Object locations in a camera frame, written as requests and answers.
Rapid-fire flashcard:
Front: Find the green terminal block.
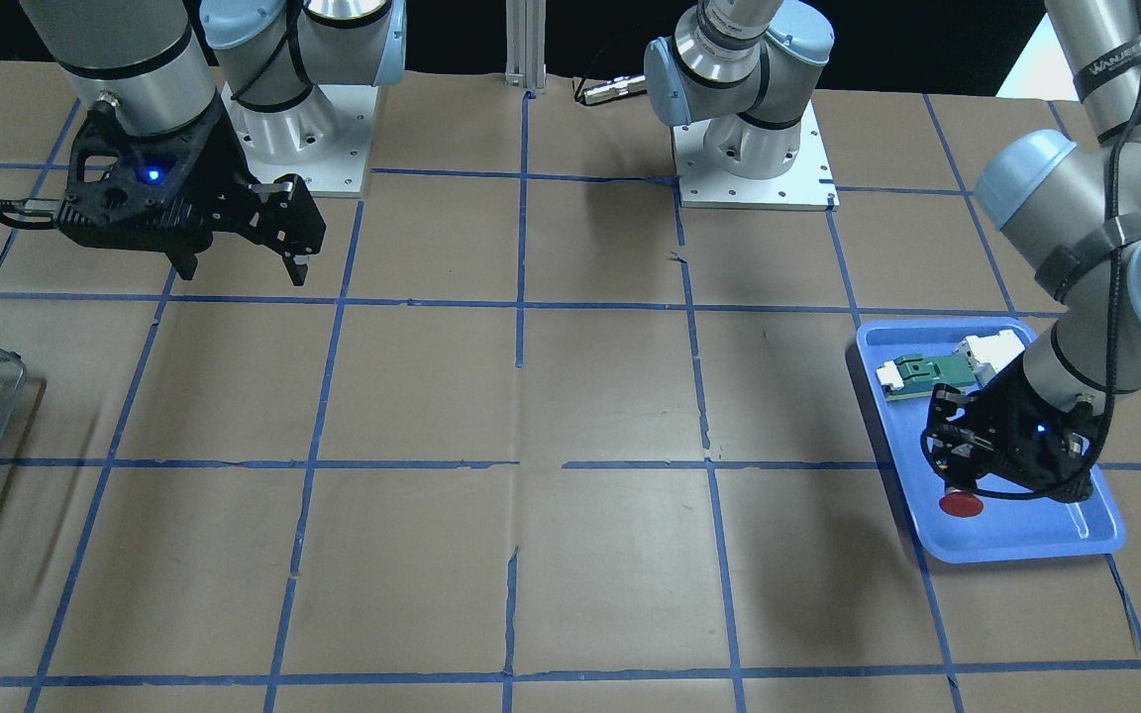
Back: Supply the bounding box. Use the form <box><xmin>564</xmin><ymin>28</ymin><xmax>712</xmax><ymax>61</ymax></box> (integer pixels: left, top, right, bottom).
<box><xmin>875</xmin><ymin>354</ymin><xmax>977</xmax><ymax>402</ymax></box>

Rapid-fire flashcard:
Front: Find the aluminium frame post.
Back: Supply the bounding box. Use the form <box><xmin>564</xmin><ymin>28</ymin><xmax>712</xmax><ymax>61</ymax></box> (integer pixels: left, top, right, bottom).
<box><xmin>504</xmin><ymin>0</ymin><xmax>547</xmax><ymax>94</ymax></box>

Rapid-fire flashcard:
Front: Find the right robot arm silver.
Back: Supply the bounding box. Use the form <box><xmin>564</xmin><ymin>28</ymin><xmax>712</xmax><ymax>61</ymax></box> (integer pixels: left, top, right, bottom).
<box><xmin>0</xmin><ymin>1</ymin><xmax>408</xmax><ymax>287</ymax></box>

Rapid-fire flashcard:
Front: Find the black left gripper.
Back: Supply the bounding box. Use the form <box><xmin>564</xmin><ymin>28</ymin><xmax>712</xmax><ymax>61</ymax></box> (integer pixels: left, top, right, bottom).
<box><xmin>922</xmin><ymin>357</ymin><xmax>1097</xmax><ymax>504</ymax></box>

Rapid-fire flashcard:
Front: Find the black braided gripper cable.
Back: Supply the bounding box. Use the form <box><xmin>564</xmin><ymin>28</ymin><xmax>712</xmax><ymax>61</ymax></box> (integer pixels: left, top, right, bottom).
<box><xmin>1076</xmin><ymin>0</ymin><xmax>1141</xmax><ymax>465</ymax></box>

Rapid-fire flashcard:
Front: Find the blue plastic tray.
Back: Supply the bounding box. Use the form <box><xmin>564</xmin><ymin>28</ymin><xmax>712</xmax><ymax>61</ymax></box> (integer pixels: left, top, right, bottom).
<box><xmin>856</xmin><ymin>316</ymin><xmax>1126</xmax><ymax>564</ymax></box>

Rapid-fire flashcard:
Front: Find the red emergency stop button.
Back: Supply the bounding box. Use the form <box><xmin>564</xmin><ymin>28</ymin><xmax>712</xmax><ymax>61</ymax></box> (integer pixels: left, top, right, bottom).
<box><xmin>937</xmin><ymin>484</ymin><xmax>985</xmax><ymax>519</ymax></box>

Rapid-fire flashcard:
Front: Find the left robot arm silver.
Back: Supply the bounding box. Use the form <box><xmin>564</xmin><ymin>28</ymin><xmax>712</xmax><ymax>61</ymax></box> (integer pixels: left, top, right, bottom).
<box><xmin>920</xmin><ymin>1</ymin><xmax>1141</xmax><ymax>516</ymax></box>

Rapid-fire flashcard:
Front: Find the white circuit breaker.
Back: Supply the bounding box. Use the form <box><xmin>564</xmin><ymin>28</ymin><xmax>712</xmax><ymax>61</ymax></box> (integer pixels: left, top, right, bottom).
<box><xmin>954</xmin><ymin>329</ymin><xmax>1026</xmax><ymax>384</ymax></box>

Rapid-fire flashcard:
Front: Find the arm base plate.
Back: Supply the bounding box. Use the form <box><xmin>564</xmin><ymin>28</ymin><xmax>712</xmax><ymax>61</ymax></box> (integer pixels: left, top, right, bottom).
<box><xmin>221</xmin><ymin>84</ymin><xmax>383</xmax><ymax>198</ymax></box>
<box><xmin>672</xmin><ymin>103</ymin><xmax>841</xmax><ymax>211</ymax></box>

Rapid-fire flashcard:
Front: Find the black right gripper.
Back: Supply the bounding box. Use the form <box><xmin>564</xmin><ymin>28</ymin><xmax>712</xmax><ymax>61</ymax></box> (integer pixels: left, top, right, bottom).
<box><xmin>0</xmin><ymin>99</ymin><xmax>326</xmax><ymax>287</ymax></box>

